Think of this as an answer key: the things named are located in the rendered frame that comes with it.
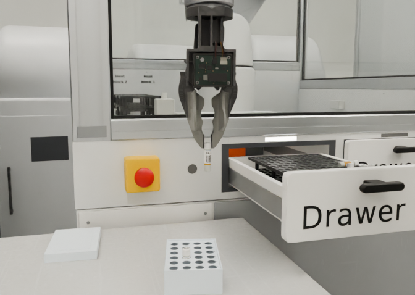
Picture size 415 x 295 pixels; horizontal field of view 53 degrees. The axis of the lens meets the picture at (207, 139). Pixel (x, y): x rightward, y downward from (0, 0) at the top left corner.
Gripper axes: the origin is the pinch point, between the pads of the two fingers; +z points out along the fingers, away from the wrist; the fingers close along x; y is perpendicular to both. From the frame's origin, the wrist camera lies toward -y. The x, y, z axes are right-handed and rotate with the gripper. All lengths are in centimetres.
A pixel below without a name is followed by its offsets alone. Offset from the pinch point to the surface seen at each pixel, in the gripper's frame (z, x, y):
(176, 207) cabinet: 18.6, -5.4, -24.8
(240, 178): 10.8, 8.3, -19.4
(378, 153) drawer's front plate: 8, 45, -33
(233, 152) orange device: 12, 13, -65
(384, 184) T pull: 6.1, 26.6, 6.7
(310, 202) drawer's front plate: 9.1, 15.8, 5.2
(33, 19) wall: -67, -136, -325
